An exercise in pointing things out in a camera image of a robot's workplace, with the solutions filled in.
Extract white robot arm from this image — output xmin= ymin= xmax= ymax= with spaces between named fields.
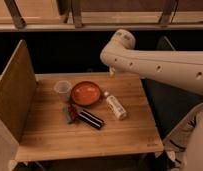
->
xmin=100 ymin=29 xmax=203 ymax=171

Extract orange bowl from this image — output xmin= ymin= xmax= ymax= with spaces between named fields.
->
xmin=71 ymin=81 xmax=101 ymax=106

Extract white plastic bottle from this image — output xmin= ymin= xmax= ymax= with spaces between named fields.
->
xmin=104 ymin=91 xmax=127 ymax=120

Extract clear plastic cup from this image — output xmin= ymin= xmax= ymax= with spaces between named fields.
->
xmin=54 ymin=80 xmax=72 ymax=102

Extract black rectangular box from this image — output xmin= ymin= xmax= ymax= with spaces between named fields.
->
xmin=78 ymin=110 xmax=104 ymax=130

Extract red grey packet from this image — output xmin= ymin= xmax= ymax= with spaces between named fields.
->
xmin=63 ymin=105 xmax=77 ymax=124

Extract right dark side panel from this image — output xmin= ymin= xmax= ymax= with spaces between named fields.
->
xmin=142 ymin=79 xmax=203 ymax=139

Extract left wooden side panel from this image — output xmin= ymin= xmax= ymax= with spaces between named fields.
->
xmin=0 ymin=40 xmax=36 ymax=171

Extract black floor cables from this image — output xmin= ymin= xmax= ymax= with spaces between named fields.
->
xmin=168 ymin=114 xmax=199 ymax=166

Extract wooden shelf frame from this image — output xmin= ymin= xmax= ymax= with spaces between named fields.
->
xmin=0 ymin=0 xmax=203 ymax=32

